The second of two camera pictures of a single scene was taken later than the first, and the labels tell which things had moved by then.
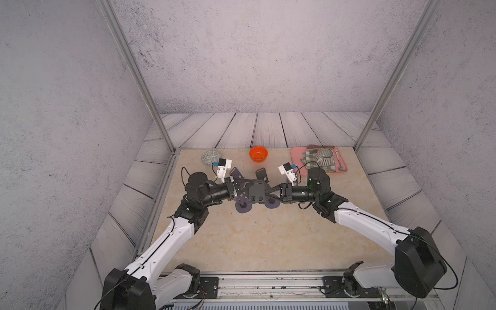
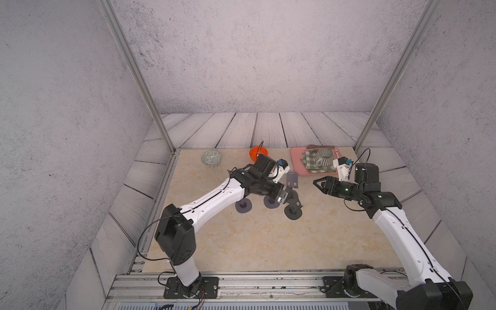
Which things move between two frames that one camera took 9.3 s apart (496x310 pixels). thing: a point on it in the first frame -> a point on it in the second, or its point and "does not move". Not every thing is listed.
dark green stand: [256, 194] -> [293, 211]
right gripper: [284, 188] -> [327, 185]
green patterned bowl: [210, 157] does not move
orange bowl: [258, 154] does not move
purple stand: [243, 205] does not move
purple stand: [272, 202] does not move
